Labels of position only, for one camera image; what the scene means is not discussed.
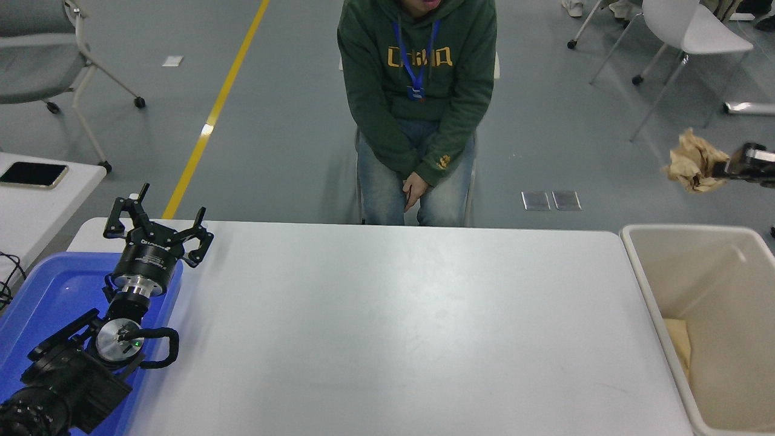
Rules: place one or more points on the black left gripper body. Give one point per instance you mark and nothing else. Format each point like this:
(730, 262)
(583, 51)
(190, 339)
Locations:
(148, 260)

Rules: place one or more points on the tan paper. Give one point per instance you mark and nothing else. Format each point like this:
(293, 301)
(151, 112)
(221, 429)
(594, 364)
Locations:
(693, 160)

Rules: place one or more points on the person's left hand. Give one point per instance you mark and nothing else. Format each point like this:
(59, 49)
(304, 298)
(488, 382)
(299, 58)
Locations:
(415, 189)

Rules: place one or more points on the white side table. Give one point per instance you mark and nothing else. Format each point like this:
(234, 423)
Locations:
(36, 218)

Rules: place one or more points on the black smartphone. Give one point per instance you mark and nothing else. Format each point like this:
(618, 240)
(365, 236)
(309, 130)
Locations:
(33, 174)

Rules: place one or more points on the blue plastic tray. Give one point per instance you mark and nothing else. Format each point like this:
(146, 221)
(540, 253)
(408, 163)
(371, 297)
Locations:
(54, 290)

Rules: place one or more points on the large pale plastic bin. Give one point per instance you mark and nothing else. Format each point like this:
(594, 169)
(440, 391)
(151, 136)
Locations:
(714, 266)

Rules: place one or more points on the person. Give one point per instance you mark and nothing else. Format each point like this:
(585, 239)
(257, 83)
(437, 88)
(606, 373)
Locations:
(766, 24)
(572, 7)
(375, 91)

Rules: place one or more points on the white shell chair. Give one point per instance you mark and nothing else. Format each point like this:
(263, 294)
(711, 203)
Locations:
(696, 30)

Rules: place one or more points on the white floor patch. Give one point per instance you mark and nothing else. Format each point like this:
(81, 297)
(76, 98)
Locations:
(173, 60)

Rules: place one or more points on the grey office chair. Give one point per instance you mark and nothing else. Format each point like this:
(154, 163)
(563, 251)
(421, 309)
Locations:
(30, 72)

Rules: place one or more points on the pale tan flat piece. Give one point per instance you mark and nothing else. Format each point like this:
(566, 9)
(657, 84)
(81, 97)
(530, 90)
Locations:
(678, 348)

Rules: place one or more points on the silver floor plate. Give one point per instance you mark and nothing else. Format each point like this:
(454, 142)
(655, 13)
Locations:
(536, 200)
(567, 200)

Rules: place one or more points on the white metal-framed chair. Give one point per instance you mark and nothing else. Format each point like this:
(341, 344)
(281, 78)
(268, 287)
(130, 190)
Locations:
(497, 65)

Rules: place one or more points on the wheeled chair frame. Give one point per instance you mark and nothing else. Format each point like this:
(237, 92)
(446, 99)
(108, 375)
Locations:
(571, 44)

